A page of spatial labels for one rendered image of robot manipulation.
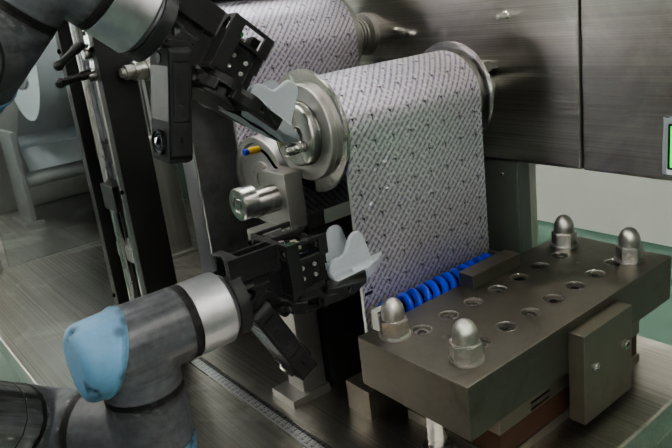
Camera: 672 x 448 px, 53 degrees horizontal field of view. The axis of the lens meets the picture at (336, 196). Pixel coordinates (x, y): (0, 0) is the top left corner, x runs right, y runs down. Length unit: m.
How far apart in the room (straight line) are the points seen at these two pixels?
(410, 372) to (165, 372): 0.25
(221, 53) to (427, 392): 0.40
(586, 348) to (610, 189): 2.98
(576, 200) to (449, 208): 2.99
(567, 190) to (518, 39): 2.94
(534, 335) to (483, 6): 0.48
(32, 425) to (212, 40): 0.40
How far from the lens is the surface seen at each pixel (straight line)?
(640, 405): 0.90
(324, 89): 0.76
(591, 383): 0.82
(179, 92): 0.67
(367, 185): 0.78
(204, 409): 0.95
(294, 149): 0.76
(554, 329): 0.77
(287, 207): 0.81
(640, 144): 0.91
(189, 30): 0.68
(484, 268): 0.88
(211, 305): 0.66
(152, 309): 0.65
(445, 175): 0.88
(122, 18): 0.63
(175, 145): 0.67
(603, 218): 3.81
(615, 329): 0.84
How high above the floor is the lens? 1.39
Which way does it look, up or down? 16 degrees down
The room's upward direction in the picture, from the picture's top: 7 degrees counter-clockwise
